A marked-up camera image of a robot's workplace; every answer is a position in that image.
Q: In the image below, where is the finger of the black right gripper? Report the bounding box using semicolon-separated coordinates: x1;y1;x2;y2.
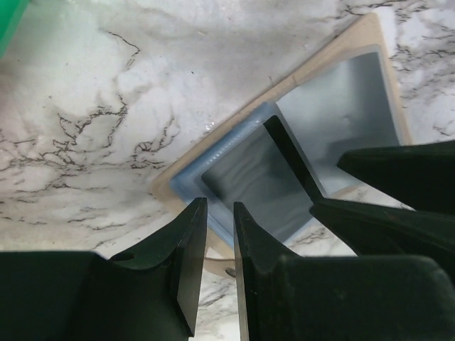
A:
337;141;454;215
309;199;454;279

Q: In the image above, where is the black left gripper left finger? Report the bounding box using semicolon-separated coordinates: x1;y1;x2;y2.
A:
1;198;208;340

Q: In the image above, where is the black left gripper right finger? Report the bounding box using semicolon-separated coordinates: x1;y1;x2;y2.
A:
234;202;454;340

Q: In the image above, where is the dark credit card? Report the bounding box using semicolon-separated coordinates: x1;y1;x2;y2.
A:
201;115;323;242

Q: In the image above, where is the beige card holder wallet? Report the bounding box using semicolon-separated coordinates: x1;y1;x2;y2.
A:
151;13;412;278

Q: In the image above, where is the green plastic bin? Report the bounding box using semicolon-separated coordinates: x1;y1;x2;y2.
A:
0;0;30;57

